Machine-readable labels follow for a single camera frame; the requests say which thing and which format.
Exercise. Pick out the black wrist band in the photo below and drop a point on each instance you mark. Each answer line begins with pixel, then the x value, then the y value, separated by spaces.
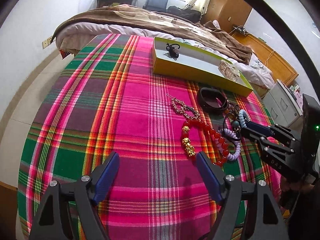
pixel 212 100

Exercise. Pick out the black hair tie pink bead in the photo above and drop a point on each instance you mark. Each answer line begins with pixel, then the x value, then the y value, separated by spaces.
pixel 172 50

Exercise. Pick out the pink plaid tablecloth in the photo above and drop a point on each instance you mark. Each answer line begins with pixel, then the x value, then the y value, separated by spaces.
pixel 109 99

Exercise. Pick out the wall socket plate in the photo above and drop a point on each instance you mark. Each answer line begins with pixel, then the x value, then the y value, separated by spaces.
pixel 47 42

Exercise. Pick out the red bead bracelet gold charms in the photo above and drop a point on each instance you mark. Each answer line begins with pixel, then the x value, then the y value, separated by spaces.
pixel 197 135

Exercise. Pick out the yellow-green shallow tray box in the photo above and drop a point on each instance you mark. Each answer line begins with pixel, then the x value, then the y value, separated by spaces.
pixel 195 64

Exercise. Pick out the black office chair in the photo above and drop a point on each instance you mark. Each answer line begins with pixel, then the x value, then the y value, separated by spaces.
pixel 156 5

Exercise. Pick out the wooden headboard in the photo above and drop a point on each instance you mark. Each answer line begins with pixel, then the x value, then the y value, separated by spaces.
pixel 280 68

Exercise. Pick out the wooden wardrobe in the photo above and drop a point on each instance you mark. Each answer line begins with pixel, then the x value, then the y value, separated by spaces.
pixel 228 13

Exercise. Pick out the right hand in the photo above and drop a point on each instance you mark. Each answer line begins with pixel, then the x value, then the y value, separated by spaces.
pixel 301 195

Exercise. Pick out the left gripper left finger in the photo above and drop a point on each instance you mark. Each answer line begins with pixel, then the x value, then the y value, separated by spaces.
pixel 53 217

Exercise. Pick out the dark clothes pile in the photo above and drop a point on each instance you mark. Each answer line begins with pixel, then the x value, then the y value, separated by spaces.
pixel 187 14

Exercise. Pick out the grey drawer cabinet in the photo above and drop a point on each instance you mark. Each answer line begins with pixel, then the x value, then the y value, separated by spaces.
pixel 283 107

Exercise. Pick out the clear acrylic hair claw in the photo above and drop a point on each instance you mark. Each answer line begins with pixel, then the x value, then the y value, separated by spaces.
pixel 229 71

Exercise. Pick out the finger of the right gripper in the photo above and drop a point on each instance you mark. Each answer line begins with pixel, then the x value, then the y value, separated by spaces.
pixel 279 156
pixel 278 132

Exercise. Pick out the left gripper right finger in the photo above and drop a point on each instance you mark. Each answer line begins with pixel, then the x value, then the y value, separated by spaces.
pixel 263 216

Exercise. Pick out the brown fleece blanket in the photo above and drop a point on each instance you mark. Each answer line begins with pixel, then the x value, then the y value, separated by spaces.
pixel 131 16

